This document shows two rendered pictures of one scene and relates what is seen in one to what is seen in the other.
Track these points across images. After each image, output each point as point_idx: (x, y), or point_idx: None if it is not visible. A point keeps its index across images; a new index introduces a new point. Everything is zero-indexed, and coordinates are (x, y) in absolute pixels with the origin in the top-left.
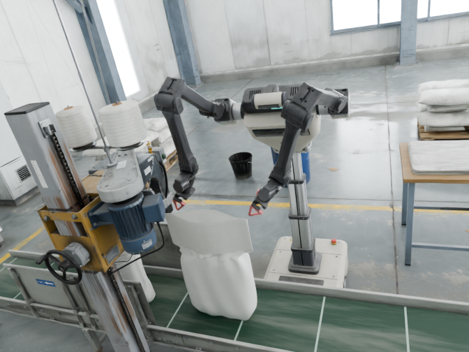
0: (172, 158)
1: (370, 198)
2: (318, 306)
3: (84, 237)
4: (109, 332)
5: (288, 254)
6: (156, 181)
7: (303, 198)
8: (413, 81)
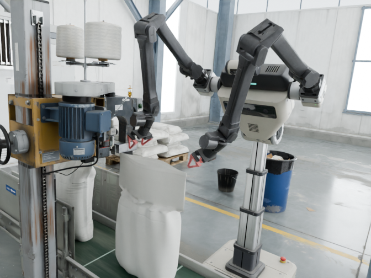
0: (174, 161)
1: (339, 244)
2: None
3: (30, 126)
4: (24, 239)
5: (232, 255)
6: (125, 123)
7: (259, 192)
8: None
